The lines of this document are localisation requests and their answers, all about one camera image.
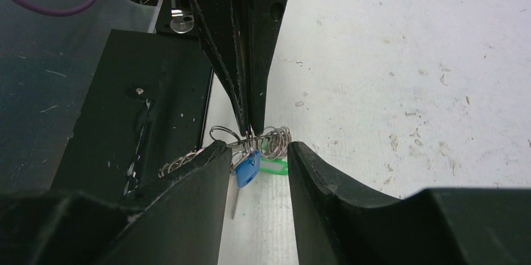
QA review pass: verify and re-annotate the green capped key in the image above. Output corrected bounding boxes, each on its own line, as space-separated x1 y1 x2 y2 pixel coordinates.
258 137 289 175

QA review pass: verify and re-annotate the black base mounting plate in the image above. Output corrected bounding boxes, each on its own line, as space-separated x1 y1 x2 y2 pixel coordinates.
49 0 215 204

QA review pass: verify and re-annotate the blue capped key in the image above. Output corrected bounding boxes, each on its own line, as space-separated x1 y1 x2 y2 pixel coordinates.
230 150 260 219

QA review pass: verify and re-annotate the metal keyring with red handle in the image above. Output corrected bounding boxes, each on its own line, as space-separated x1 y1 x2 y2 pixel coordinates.
157 123 293 179

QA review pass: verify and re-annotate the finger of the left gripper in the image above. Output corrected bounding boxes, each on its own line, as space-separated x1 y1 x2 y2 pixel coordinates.
230 0 288 135
190 0 249 135

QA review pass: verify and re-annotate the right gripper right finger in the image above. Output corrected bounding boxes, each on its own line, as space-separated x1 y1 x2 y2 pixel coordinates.
288 142 530 264

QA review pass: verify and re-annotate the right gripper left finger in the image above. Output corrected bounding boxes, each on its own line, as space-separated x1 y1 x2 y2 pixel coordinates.
1 140 232 264

